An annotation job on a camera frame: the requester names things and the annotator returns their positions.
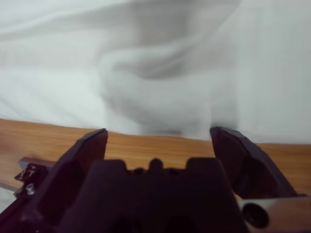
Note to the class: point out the white printed t-shirt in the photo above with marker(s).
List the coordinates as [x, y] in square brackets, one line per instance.
[145, 60]

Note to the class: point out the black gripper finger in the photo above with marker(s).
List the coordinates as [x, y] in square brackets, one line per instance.
[247, 170]
[70, 174]

